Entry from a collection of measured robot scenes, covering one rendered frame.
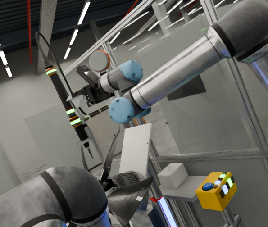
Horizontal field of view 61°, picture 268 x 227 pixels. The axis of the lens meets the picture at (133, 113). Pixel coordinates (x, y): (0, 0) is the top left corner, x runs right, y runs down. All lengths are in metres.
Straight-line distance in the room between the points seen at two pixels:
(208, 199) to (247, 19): 0.72
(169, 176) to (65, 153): 5.13
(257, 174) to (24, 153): 12.30
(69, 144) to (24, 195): 6.04
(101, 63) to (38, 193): 1.35
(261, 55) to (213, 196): 0.58
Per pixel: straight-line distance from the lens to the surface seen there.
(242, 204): 1.70
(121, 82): 0.77
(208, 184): 1.06
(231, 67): 1.30
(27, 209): 0.46
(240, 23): 0.60
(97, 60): 1.73
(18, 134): 13.11
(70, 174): 0.49
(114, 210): 0.99
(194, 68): 0.60
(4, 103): 13.26
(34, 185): 0.48
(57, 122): 6.47
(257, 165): 1.48
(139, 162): 1.34
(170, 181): 1.59
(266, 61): 0.74
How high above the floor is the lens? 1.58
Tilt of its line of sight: 5 degrees down
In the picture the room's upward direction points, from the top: 24 degrees counter-clockwise
